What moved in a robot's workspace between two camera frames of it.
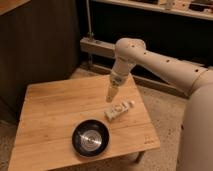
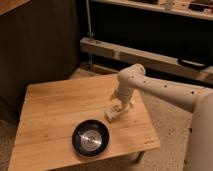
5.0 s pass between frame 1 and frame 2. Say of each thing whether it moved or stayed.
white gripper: moved
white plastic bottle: stayed
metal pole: stayed
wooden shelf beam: stayed
